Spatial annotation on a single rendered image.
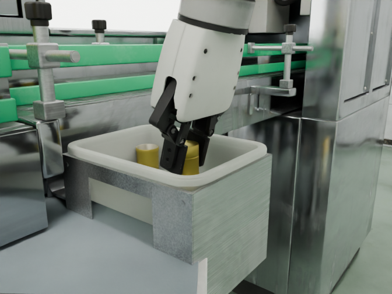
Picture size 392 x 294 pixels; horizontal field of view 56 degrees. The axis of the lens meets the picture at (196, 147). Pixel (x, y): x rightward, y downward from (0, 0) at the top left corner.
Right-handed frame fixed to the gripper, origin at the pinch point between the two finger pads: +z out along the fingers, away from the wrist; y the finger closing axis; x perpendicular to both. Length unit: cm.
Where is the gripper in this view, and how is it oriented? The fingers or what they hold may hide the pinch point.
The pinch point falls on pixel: (184, 151)
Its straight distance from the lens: 44.8
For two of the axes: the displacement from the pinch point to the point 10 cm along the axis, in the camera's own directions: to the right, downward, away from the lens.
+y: -6.1, 2.2, -7.6
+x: 7.7, 4.1, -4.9
